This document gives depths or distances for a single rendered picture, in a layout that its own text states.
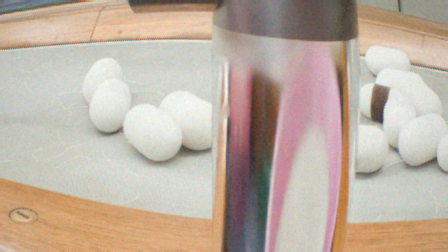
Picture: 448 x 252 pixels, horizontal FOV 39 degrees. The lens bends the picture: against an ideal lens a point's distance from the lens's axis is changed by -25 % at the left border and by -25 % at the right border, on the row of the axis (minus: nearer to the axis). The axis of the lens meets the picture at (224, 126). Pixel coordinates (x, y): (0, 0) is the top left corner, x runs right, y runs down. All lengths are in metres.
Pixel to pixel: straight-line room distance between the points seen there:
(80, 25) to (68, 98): 0.16
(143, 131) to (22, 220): 0.12
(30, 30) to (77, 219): 0.39
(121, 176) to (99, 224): 0.10
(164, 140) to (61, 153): 0.05
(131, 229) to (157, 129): 0.11
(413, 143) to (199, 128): 0.09
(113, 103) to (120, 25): 0.21
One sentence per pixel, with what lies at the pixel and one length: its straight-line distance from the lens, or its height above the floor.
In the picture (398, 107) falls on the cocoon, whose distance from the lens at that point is 0.32.
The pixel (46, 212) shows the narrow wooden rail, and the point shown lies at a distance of 0.20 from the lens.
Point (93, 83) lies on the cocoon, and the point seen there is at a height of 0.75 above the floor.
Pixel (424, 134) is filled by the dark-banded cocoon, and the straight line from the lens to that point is 0.30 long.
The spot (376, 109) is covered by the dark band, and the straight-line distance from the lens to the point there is 0.36.
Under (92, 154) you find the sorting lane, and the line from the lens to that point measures 0.32.
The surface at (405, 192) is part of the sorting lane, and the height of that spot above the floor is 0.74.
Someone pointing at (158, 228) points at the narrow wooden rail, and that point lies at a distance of 0.20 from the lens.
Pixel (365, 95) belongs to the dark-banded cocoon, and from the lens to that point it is 0.36.
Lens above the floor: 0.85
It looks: 19 degrees down
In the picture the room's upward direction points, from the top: straight up
